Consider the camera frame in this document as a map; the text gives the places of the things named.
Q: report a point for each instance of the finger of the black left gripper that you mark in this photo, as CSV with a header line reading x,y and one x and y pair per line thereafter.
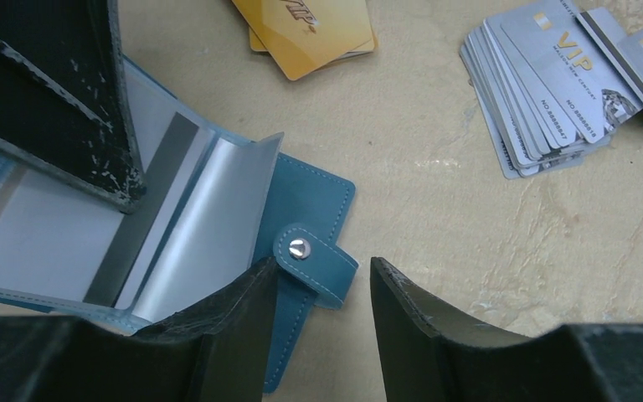
x,y
64,108

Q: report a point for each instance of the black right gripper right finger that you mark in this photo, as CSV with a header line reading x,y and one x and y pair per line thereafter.
x,y
432,351

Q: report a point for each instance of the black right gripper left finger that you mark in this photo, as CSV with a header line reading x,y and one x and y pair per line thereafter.
x,y
215,350

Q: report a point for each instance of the blue leather card holder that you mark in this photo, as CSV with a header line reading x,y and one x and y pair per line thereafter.
x,y
245,201

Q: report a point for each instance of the single white credit card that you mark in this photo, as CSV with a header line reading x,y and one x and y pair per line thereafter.
x,y
59,243

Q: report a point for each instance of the orange credit card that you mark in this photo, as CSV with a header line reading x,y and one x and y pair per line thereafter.
x,y
305,36

